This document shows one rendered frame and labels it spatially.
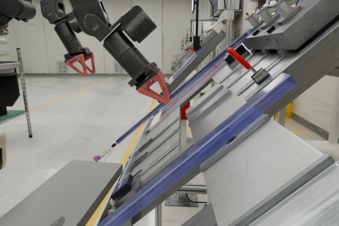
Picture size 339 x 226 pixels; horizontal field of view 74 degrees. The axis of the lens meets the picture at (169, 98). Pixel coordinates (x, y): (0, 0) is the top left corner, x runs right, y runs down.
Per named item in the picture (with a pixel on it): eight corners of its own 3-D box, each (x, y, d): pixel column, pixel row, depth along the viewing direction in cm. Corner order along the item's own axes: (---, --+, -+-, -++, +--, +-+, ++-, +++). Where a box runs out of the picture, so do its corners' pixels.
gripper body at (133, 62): (159, 66, 59) (139, 45, 58) (154, 70, 49) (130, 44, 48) (140, 82, 60) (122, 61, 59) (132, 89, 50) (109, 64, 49)
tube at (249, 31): (96, 162, 60) (93, 159, 59) (98, 160, 61) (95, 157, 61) (253, 31, 50) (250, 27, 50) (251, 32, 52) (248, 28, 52)
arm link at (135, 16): (87, 18, 54) (79, 22, 47) (120, -16, 53) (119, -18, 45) (122, 55, 59) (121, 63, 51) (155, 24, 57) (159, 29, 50)
